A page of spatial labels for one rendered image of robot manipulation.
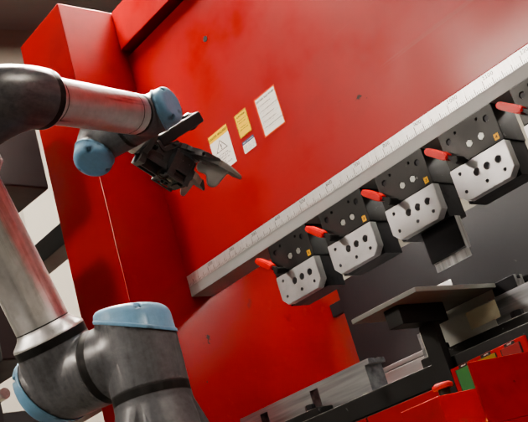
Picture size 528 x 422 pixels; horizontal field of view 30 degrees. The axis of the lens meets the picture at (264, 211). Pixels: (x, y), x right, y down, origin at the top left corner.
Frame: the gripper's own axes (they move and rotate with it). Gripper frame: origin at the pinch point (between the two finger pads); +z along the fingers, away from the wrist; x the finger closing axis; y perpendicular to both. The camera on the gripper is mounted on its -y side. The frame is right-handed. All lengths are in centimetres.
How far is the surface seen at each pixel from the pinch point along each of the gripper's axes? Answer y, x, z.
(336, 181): -21.0, -9.8, 31.8
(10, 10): -146, -283, -14
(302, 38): -53, -17, 12
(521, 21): -46, 44, 26
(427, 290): 11.2, 33.3, 33.2
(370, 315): 16.9, 21.9, 30.9
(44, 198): -66, -270, 41
